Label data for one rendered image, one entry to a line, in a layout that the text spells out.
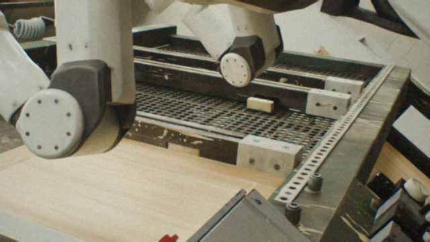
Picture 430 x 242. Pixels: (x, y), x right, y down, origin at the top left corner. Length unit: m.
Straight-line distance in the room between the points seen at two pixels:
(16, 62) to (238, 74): 0.55
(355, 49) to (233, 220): 4.39
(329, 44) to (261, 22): 3.69
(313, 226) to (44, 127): 0.44
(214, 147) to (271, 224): 0.75
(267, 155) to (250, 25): 0.27
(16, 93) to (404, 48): 5.60
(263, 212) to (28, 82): 0.37
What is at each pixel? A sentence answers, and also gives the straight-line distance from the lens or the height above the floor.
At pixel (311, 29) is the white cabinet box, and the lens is 4.75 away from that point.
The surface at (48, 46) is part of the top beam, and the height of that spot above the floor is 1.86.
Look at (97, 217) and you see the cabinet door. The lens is 0.86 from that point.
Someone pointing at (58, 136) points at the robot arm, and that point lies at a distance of 0.56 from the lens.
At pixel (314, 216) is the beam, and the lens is 0.84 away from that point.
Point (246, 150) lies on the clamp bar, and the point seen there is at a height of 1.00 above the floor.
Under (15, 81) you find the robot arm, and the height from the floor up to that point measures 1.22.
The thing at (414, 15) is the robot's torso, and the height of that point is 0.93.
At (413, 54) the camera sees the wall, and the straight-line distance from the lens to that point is 6.04.
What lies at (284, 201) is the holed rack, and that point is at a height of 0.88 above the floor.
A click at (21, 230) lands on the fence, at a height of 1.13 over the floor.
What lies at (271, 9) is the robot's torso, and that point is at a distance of 0.72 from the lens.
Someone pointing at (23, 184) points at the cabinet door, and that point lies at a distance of 0.99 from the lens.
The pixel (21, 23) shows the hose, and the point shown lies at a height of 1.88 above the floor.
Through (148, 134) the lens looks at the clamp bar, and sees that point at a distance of 1.16.
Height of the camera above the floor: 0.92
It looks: 10 degrees up
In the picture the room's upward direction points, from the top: 47 degrees counter-clockwise
